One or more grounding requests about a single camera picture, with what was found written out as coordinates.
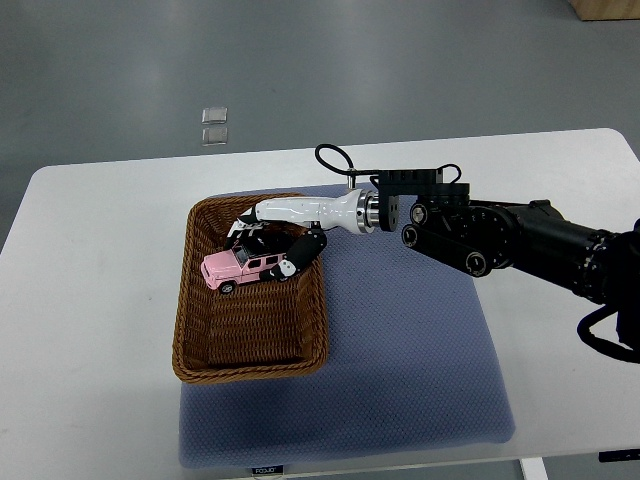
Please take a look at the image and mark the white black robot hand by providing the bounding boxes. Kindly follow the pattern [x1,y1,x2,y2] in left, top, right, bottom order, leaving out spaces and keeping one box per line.
[227,189,379,281]

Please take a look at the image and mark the pink toy car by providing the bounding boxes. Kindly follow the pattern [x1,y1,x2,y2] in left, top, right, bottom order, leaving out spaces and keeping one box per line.
[200,232,294,294]

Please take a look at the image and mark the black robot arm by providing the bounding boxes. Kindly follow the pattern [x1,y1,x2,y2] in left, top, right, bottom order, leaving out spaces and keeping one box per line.
[225,168,639,363]

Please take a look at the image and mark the brown wicker basket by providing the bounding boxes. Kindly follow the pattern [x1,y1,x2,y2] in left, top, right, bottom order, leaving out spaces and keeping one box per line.
[172,194,329,384]

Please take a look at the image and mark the lower metal floor plate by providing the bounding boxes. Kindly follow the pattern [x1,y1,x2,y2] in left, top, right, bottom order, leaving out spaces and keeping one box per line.
[202,126,228,146]

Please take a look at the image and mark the metal floor plate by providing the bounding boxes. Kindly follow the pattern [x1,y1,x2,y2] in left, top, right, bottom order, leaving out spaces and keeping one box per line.
[202,126,228,146]
[201,107,228,125]

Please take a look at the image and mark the upper metal floor plate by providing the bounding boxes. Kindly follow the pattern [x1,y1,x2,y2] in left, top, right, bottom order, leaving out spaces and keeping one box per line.
[201,107,228,125]

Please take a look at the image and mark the blue-grey cushion mat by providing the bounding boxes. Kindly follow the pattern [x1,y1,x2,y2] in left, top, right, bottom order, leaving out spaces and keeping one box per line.
[177,182,517,471]

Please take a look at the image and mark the white table leg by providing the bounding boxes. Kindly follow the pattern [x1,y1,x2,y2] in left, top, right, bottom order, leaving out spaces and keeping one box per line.
[519,457,549,480]

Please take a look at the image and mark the wooden box corner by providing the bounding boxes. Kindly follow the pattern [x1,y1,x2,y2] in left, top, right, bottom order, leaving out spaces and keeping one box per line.
[569,0,640,21]

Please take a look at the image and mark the black table control panel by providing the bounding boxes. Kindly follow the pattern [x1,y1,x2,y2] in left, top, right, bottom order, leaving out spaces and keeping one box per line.
[598,449,640,463]

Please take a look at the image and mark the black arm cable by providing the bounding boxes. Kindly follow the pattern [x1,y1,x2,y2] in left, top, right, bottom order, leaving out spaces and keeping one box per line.
[314,144,359,190]

